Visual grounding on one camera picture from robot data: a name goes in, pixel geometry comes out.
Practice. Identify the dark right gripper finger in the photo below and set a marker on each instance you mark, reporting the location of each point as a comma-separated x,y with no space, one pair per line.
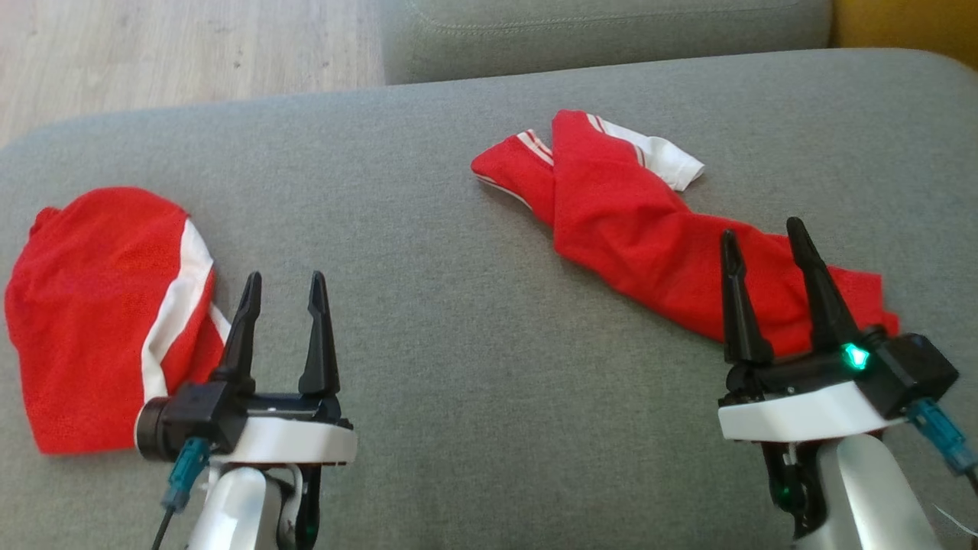
739,321
829,313

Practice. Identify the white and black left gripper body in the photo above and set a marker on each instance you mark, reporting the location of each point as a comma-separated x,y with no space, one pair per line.
298,443

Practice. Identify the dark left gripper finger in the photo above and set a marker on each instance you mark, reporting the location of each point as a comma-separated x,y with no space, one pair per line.
321,344
243,336

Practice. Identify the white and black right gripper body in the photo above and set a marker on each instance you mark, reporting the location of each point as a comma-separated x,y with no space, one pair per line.
802,412

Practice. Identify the red white basketball jersey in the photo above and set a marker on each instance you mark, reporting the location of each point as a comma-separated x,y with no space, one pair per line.
634,229

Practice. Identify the red shorts with white stripe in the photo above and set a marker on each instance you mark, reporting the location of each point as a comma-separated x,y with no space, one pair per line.
84,321

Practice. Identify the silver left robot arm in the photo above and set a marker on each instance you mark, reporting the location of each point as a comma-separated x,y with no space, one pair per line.
233,512

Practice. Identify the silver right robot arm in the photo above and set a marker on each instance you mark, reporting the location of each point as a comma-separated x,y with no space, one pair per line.
871,496

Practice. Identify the grey fabric sofa seat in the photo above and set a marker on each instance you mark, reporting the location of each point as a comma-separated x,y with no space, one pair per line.
428,305

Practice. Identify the yellow cushion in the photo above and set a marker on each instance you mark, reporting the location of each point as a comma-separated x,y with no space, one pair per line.
909,27

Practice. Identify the grey sofa back cushion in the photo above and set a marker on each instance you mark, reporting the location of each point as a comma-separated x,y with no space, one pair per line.
611,38

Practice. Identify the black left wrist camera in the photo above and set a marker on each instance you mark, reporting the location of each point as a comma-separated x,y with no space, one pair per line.
195,420

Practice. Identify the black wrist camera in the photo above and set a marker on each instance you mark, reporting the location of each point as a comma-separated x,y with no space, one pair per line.
909,370
195,420

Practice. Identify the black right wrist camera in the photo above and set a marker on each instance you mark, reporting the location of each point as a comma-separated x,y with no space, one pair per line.
909,370

